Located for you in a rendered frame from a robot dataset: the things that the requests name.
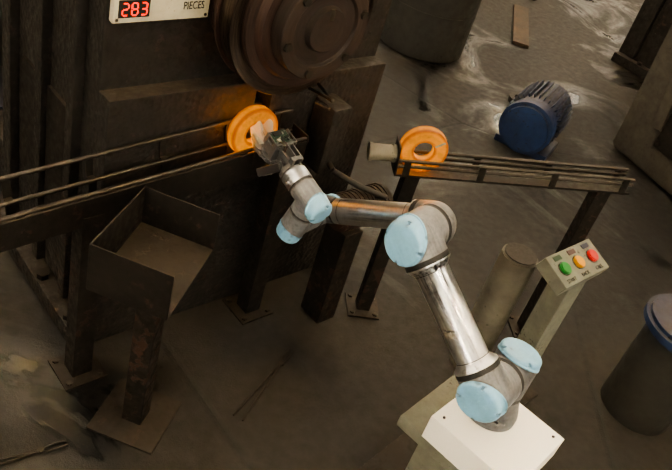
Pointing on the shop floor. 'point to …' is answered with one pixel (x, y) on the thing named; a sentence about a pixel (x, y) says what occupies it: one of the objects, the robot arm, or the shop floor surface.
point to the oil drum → (435, 10)
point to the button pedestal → (557, 298)
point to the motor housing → (335, 260)
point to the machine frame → (146, 119)
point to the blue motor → (535, 119)
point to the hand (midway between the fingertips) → (254, 125)
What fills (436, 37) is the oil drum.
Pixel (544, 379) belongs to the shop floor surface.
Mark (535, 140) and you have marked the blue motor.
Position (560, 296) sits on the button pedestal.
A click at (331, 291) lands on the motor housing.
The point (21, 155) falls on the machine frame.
